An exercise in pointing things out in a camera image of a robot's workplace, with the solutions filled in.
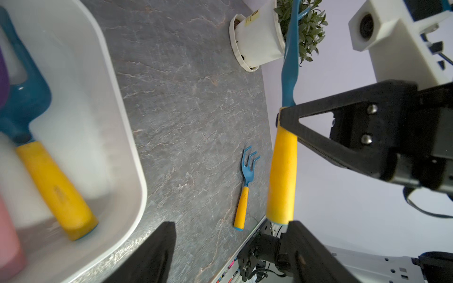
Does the white plastic storage box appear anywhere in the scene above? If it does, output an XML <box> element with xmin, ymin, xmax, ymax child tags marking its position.
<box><xmin>1</xmin><ymin>1</ymin><xmax>147</xmax><ymax>283</ymax></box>

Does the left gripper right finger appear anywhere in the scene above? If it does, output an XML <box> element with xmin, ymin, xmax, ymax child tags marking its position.
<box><xmin>279</xmin><ymin>221</ymin><xmax>359</xmax><ymax>283</ymax></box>

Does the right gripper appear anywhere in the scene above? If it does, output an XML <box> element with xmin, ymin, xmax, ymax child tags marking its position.
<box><xmin>282</xmin><ymin>80</ymin><xmax>453</xmax><ymax>195</ymax></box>

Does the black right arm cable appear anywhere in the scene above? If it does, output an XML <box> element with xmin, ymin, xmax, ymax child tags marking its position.
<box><xmin>402</xmin><ymin>186</ymin><xmax>453</xmax><ymax>219</ymax></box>

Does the purple rake pink handle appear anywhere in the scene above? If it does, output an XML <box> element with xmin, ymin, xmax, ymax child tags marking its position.
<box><xmin>0</xmin><ymin>45</ymin><xmax>28</xmax><ymax>283</ymax></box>

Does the large white potted plant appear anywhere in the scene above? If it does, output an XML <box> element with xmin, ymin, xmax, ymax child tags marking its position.
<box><xmin>229</xmin><ymin>1</ymin><xmax>328</xmax><ymax>72</ymax></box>

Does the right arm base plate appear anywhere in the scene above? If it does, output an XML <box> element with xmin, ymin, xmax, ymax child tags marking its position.
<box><xmin>237</xmin><ymin>219</ymin><xmax>281</xmax><ymax>283</ymax></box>

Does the teal rake yellow handle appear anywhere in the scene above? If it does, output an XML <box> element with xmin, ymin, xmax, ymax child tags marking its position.
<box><xmin>266</xmin><ymin>1</ymin><xmax>311</xmax><ymax>225</ymax></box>
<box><xmin>1</xmin><ymin>8</ymin><xmax>99</xmax><ymax>241</ymax></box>

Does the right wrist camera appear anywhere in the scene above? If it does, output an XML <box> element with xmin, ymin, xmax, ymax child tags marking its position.
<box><xmin>349</xmin><ymin>1</ymin><xmax>453</xmax><ymax>90</ymax></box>

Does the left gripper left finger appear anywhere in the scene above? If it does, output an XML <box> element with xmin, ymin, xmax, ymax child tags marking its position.
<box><xmin>105</xmin><ymin>222</ymin><xmax>176</xmax><ymax>283</ymax></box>

